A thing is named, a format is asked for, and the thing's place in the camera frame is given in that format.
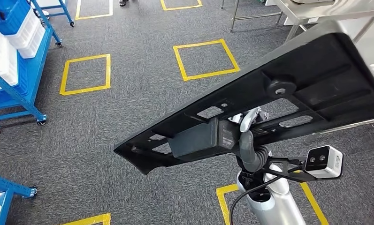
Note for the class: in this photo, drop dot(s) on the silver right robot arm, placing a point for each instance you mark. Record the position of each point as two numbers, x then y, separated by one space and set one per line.
277 205

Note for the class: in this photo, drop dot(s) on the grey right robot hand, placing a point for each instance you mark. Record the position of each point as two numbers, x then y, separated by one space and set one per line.
245 149

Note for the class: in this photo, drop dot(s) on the white display plinth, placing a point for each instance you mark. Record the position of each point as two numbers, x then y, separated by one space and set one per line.
373 49

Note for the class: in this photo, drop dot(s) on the blue plastic bin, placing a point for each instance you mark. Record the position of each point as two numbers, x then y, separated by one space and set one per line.
9 15

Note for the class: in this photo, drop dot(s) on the stainless steel workbench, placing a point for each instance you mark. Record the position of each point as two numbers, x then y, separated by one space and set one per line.
345 12

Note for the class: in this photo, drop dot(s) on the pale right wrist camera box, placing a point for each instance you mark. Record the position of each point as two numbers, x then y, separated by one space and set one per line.
325 163

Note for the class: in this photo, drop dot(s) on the black plastic plate part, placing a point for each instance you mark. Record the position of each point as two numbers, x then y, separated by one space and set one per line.
329 62

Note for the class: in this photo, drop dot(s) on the blue metal rack with casters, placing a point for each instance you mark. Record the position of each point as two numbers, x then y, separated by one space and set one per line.
66 12
31 77

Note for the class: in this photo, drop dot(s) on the person's foot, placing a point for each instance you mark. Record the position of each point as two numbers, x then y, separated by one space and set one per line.
122 2

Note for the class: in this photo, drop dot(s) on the large white plastic bin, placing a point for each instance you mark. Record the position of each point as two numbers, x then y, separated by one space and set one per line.
0 56

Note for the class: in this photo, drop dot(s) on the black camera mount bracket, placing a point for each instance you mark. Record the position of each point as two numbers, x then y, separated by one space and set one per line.
294 178

